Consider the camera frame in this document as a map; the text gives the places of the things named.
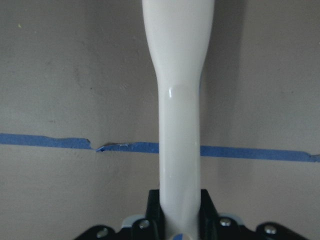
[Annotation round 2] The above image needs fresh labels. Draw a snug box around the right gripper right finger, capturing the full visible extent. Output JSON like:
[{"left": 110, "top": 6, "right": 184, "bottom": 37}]
[{"left": 199, "top": 189, "right": 306, "bottom": 240}]

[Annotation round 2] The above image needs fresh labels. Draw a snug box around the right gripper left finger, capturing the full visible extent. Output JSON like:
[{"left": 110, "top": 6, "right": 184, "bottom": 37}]
[{"left": 76, "top": 189, "right": 165, "bottom": 240}]

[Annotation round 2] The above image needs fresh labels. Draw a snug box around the beige hand brush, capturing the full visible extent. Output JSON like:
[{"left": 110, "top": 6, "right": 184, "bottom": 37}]
[{"left": 142, "top": 0, "right": 215, "bottom": 240}]

